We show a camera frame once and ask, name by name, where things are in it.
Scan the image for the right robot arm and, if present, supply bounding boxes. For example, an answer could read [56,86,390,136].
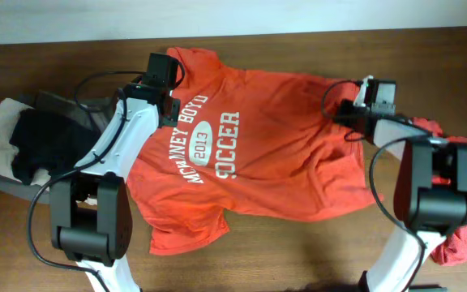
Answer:
[327,75,467,292]

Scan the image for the left black cable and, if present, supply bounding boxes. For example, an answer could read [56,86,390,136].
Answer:
[26,58,186,292]

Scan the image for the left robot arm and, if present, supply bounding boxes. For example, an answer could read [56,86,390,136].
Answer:
[49,54,185,291]

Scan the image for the orange soccer t-shirt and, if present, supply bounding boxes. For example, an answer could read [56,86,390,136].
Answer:
[127,47,374,256]

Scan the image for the black cable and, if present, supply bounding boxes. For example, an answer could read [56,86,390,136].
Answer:
[320,79,448,292]
[26,58,186,292]

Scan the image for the right black cable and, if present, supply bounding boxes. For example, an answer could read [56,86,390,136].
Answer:
[320,79,448,292]

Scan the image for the grey folded garment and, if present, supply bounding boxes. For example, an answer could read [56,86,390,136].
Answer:
[0,89,118,205]

